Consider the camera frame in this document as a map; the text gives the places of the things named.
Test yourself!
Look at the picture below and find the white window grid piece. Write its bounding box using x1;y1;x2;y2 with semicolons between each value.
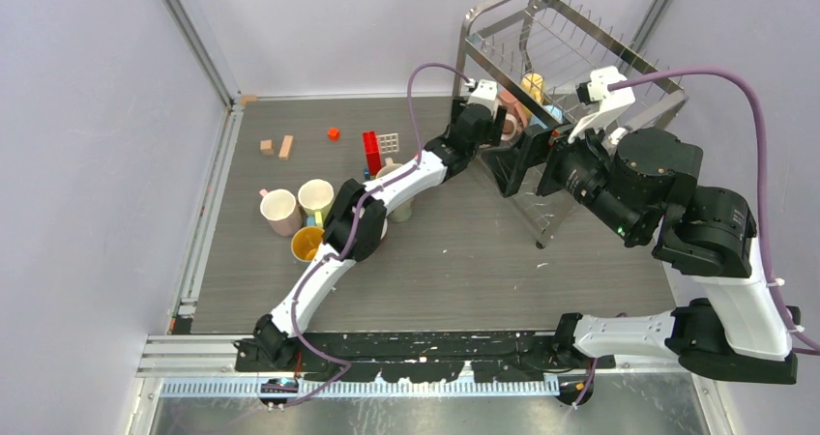
376;133;400;155

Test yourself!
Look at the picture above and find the pink faceted mug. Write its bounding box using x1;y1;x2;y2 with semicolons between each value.
259;188;304;237

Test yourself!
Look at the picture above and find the cream floral mug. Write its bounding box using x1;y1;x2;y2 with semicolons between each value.
375;158;413;222

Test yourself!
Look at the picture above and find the pink cup rack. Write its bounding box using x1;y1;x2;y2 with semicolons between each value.
501;106;529;142

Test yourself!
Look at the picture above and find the red duplo block tower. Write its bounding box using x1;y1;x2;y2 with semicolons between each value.
363;130;382;177

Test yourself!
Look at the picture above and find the tan wooden block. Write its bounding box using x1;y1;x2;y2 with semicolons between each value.
278;135;294;160

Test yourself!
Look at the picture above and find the steel dish rack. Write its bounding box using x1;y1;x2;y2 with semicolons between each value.
455;0;658;248

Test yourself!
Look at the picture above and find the small yellow cup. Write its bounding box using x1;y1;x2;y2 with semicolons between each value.
519;72;544;105

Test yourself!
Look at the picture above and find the small tan wooden cube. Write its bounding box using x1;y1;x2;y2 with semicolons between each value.
259;139;276;156

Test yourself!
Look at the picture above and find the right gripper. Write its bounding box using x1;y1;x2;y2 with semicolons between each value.
481;104;645;242

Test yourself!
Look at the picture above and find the blue patterned mug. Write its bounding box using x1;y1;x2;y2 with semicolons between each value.
290;212;324;263

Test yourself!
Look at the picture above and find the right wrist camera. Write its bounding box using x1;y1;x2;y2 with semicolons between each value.
568;66;635;143

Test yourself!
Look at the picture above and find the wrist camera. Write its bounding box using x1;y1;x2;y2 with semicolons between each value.
464;79;499;118
568;66;635;143

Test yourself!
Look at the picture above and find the light blue cup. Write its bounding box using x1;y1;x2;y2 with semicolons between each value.
544;104;565;124

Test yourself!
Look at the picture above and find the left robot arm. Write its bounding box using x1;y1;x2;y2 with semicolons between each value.
253;103;507;371

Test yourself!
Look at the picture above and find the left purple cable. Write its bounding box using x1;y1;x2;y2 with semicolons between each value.
281;62;479;408

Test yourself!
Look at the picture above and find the small salmon cup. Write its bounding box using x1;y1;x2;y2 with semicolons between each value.
497;89;525;118

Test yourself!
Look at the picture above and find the pale yellow mug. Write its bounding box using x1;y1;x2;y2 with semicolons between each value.
297;179;335;227

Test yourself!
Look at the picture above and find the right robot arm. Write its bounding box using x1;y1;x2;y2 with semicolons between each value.
482;127;798;385

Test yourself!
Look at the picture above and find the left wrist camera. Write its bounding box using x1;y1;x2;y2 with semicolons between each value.
464;79;499;118

